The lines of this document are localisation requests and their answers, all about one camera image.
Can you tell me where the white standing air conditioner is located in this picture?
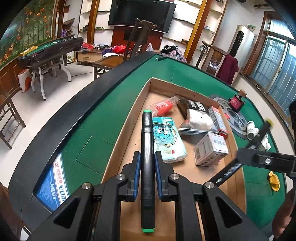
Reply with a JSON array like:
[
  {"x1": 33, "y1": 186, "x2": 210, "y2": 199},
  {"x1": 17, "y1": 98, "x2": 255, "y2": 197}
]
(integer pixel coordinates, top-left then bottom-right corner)
[{"x1": 228, "y1": 25, "x2": 255, "y2": 71}]

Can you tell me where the pile of clothes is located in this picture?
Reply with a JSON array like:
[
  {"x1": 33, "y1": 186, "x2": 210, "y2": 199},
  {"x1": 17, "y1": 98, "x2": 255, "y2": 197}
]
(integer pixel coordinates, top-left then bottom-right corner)
[{"x1": 161, "y1": 45, "x2": 187, "y2": 63}]

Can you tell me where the person right hand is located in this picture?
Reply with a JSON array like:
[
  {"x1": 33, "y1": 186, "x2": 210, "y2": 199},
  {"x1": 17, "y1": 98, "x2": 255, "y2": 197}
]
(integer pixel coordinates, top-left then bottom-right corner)
[{"x1": 272, "y1": 189, "x2": 295, "y2": 240}]

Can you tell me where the gold foil packet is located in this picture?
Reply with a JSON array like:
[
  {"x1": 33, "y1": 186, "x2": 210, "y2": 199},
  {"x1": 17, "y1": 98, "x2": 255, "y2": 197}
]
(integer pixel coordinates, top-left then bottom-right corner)
[{"x1": 268, "y1": 171, "x2": 280, "y2": 192}]

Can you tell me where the dark wooden side chair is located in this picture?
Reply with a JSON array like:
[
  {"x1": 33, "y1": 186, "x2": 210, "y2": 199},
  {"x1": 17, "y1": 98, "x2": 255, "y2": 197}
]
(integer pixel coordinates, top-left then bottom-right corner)
[{"x1": 1, "y1": 92, "x2": 26, "y2": 150}]

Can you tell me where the black marker green cap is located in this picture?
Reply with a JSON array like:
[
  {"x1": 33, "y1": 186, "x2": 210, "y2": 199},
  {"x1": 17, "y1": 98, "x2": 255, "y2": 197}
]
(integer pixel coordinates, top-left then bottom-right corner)
[{"x1": 140, "y1": 110, "x2": 155, "y2": 233}]

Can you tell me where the black silver snack pouch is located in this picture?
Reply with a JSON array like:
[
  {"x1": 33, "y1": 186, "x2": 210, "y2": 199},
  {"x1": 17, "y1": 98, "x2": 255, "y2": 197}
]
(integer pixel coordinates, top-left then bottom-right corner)
[{"x1": 177, "y1": 98, "x2": 219, "y2": 136}]

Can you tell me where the red grey medicine box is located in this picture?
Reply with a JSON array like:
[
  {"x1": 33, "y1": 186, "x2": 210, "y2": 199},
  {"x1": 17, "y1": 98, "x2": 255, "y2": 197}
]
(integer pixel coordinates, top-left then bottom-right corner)
[{"x1": 208, "y1": 106, "x2": 228, "y2": 139}]

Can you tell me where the flower wall painting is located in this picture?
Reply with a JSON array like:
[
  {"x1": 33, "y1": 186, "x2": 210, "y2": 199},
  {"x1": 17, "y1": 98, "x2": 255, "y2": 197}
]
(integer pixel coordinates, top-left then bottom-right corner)
[{"x1": 1, "y1": 0, "x2": 56, "y2": 67}]

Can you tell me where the maroon cloth on chair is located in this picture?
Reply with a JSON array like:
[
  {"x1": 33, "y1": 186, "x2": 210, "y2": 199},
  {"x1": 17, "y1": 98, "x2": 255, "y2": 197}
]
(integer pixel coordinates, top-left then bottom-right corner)
[{"x1": 216, "y1": 54, "x2": 239, "y2": 85}]

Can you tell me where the small white medicine box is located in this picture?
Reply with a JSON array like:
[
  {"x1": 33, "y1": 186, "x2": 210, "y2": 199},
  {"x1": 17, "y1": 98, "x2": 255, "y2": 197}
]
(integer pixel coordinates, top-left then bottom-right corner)
[{"x1": 193, "y1": 133, "x2": 229, "y2": 167}]

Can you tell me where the white bottle red label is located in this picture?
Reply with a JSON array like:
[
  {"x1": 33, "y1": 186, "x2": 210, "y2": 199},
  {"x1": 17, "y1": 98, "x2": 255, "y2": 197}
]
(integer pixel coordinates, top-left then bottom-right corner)
[{"x1": 248, "y1": 127, "x2": 259, "y2": 139}]

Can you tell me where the low wooden coffee table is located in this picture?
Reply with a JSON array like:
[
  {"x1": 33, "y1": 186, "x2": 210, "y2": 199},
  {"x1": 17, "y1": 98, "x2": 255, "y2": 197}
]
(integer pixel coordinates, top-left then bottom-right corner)
[{"x1": 76, "y1": 48, "x2": 103, "y2": 66}]

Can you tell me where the red item clear package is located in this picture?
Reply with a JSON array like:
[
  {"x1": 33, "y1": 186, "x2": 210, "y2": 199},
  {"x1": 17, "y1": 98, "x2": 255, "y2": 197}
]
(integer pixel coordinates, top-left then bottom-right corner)
[{"x1": 146, "y1": 96, "x2": 180, "y2": 117}]

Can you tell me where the white pill bottle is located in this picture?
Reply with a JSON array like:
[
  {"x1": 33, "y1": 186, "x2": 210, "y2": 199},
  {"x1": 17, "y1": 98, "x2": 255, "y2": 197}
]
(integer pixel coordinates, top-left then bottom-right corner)
[{"x1": 246, "y1": 120, "x2": 255, "y2": 140}]

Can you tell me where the dark ink bottle cork stopper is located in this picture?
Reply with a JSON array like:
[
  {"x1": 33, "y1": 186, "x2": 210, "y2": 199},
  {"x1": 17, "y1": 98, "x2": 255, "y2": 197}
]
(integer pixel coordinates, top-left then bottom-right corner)
[{"x1": 229, "y1": 89, "x2": 247, "y2": 113}]

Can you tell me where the black flat television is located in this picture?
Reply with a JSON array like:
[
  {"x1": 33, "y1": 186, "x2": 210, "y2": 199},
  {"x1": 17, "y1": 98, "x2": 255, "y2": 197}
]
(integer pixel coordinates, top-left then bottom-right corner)
[{"x1": 108, "y1": 0, "x2": 176, "y2": 33}]

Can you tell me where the white square charger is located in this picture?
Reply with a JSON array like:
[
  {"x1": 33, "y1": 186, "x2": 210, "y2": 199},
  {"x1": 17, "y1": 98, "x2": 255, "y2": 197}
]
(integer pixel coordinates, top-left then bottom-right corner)
[{"x1": 261, "y1": 133, "x2": 271, "y2": 151}]

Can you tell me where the cardboard box tray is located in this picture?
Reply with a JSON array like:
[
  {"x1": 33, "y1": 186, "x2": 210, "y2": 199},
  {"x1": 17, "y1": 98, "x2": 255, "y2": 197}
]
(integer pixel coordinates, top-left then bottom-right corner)
[{"x1": 102, "y1": 77, "x2": 237, "y2": 240}]

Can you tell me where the wooden armchair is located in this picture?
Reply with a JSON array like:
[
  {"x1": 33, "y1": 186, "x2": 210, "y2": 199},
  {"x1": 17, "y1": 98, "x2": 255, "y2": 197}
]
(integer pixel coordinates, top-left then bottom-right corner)
[{"x1": 195, "y1": 41, "x2": 228, "y2": 76}]

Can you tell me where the white orange stool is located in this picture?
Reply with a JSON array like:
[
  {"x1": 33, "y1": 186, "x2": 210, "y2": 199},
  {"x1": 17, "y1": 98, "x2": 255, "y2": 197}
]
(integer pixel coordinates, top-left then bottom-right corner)
[{"x1": 18, "y1": 69, "x2": 32, "y2": 92}]

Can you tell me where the wooden chair by table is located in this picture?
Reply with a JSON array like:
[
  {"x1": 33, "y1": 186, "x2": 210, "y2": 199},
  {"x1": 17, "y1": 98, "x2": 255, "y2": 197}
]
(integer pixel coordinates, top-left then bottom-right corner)
[{"x1": 91, "y1": 18, "x2": 158, "y2": 80}]

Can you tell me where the teal cartoon tissue pack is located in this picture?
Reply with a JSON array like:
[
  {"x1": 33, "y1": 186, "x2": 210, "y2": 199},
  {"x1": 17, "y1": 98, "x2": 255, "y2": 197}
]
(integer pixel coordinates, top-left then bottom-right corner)
[{"x1": 152, "y1": 117, "x2": 187, "y2": 164}]

